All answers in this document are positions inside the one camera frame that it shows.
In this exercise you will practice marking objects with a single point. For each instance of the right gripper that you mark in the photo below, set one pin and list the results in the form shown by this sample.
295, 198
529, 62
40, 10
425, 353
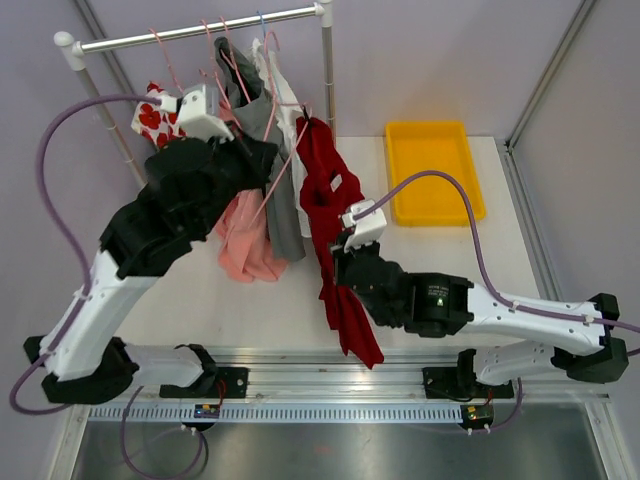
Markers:
342, 259

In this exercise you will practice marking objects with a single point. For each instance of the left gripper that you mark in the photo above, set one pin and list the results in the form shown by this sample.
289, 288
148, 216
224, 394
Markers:
258, 157

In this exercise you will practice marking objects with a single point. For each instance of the grey skirt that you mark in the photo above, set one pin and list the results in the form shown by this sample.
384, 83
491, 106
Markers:
283, 227

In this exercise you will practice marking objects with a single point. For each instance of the white pleated skirt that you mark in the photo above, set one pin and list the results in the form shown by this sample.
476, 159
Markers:
288, 110

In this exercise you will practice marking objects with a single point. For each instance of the pink hanger of red skirt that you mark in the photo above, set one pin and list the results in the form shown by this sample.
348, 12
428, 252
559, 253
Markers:
273, 45

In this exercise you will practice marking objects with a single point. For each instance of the pink hanger of grey skirt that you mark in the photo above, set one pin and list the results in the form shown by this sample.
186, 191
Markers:
241, 80

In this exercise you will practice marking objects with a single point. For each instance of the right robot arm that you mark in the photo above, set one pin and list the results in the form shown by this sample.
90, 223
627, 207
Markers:
574, 338

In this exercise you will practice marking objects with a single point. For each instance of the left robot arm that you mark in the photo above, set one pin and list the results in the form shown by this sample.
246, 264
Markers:
190, 184

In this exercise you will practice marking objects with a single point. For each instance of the floral red white skirt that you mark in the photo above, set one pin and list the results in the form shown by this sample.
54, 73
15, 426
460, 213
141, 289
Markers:
157, 123

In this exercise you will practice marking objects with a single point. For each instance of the pink skirt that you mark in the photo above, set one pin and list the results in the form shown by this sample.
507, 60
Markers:
246, 253

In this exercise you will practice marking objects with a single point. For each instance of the pink hanger of floral skirt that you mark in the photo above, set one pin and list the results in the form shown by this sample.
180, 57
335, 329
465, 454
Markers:
169, 65

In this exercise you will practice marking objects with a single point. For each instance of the yellow plastic bin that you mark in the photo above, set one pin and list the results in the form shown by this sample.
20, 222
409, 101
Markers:
414, 147

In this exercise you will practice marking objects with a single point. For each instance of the white clothes rack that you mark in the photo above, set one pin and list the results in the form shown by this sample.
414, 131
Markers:
74, 51

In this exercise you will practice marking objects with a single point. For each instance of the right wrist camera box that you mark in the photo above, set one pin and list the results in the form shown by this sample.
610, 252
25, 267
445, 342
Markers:
362, 224

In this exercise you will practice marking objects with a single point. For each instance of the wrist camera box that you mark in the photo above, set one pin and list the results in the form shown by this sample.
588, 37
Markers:
196, 113
362, 224

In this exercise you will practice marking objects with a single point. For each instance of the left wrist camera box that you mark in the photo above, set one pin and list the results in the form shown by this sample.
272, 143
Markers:
196, 113

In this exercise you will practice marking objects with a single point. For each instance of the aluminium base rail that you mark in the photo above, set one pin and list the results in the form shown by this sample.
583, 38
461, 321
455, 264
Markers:
271, 386

